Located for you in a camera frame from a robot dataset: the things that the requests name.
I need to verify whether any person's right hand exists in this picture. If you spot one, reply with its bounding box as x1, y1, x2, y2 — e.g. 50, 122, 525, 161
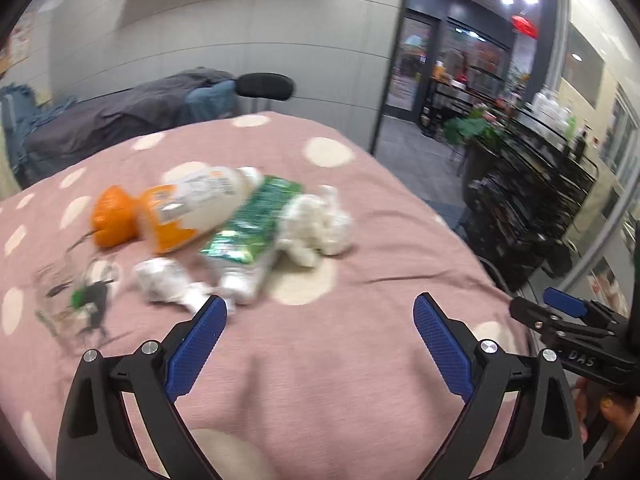
574, 379, 640, 442

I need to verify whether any black mesh rack cart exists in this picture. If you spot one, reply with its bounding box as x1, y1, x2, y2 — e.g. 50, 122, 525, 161
462, 105, 601, 292

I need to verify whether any red hanging ornament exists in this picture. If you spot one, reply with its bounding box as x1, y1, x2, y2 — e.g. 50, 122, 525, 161
511, 14, 540, 39

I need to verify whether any green toothpaste tube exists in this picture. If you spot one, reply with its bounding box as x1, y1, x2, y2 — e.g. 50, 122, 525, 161
200, 175, 305, 267

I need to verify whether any large white tissue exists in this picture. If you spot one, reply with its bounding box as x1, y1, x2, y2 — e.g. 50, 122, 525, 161
277, 185, 353, 268

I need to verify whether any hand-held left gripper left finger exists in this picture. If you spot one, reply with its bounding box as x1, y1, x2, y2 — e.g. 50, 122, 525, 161
56, 294, 228, 480

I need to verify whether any green potted plant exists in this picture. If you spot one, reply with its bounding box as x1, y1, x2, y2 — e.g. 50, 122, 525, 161
444, 105, 502, 149

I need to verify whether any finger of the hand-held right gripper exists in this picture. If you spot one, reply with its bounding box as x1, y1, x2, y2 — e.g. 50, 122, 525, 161
509, 296, 556, 334
543, 287, 589, 319

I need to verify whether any white bottle with orange label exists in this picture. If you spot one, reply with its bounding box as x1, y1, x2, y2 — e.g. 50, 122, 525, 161
142, 164, 265, 256

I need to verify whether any wall poster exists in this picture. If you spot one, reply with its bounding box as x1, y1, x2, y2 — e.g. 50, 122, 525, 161
0, 10, 39, 74

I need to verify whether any orange plastic piece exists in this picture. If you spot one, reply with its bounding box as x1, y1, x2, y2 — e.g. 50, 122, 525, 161
91, 185, 144, 249

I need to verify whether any pink polka dot blanket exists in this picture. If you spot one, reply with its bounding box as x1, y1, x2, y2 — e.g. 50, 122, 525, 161
0, 110, 538, 480

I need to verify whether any blue cloth pile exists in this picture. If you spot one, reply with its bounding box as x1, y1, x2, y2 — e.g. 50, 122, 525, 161
0, 84, 76, 161

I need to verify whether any black side table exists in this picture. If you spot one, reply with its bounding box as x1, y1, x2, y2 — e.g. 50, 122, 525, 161
420, 75, 476, 137

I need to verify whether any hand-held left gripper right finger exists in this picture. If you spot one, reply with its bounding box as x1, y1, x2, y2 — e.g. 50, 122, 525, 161
412, 292, 586, 480

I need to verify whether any small white paper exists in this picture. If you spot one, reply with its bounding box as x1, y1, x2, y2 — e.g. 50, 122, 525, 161
134, 257, 211, 314

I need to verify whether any glass double door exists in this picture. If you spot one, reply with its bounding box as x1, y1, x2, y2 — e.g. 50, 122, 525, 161
385, 10, 442, 122

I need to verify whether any clear printed plastic wrapper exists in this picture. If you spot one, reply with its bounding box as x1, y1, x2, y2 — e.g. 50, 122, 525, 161
35, 255, 123, 342

